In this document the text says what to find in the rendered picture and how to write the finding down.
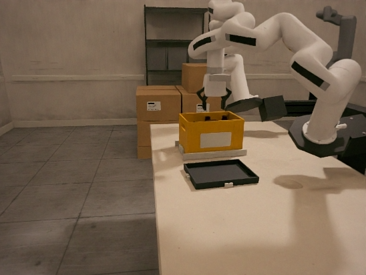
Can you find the yellow plastic crate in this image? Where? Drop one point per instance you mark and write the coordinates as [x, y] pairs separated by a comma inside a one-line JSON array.
[[210, 136]]

